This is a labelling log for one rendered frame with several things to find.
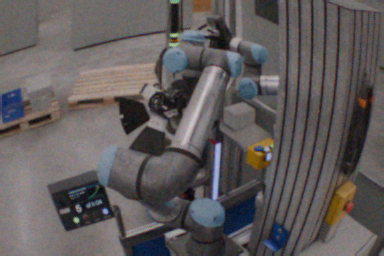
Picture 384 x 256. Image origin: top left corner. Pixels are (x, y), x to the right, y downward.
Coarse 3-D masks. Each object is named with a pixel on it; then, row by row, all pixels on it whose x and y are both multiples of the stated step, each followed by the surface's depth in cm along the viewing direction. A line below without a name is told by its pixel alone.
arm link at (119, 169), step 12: (108, 156) 94; (120, 156) 93; (132, 156) 93; (144, 156) 93; (108, 168) 92; (120, 168) 91; (132, 168) 91; (144, 168) 90; (108, 180) 93; (120, 180) 91; (132, 180) 90; (120, 192) 96; (132, 192) 92; (144, 204) 111; (156, 204) 112; (168, 204) 119; (180, 204) 127; (156, 216) 126; (168, 216) 125; (180, 216) 127; (180, 228) 129
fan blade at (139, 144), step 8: (144, 128) 205; (152, 128) 205; (144, 136) 204; (152, 136) 204; (160, 136) 205; (136, 144) 204; (144, 144) 204; (152, 144) 204; (160, 144) 204; (144, 152) 203; (152, 152) 203; (160, 152) 203
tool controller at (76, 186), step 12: (72, 180) 141; (84, 180) 140; (96, 180) 140; (60, 192) 132; (72, 192) 135; (84, 192) 138; (96, 192) 141; (60, 204) 131; (72, 204) 135; (84, 204) 138; (96, 204) 141; (108, 204) 145; (60, 216) 133; (72, 216) 136; (108, 216) 145; (72, 228) 136
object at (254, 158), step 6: (258, 144) 197; (264, 144) 197; (270, 144) 196; (252, 150) 192; (264, 150) 192; (270, 150) 192; (252, 156) 193; (258, 156) 189; (252, 162) 194; (258, 162) 190; (264, 162) 193; (258, 168) 192
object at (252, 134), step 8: (224, 128) 253; (248, 128) 253; (256, 128) 253; (224, 136) 249; (232, 136) 244; (240, 136) 244; (248, 136) 244; (256, 136) 244; (264, 136) 244; (272, 136) 245; (240, 144) 237; (248, 144) 236
